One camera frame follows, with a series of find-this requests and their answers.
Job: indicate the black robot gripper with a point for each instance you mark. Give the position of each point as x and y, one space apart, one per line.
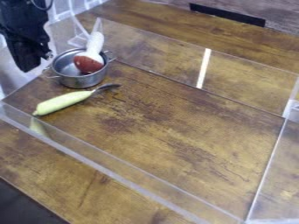
23 18

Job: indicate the small silver metal pot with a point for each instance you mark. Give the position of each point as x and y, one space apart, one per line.
70 76

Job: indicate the green handled metal spoon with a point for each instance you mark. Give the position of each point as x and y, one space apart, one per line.
68 99

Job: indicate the white and red toy mushroom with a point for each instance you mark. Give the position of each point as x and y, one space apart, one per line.
88 61

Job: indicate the black strip on table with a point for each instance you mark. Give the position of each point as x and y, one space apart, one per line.
229 15

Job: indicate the clear acrylic triangular bracket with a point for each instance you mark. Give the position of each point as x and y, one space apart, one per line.
84 38

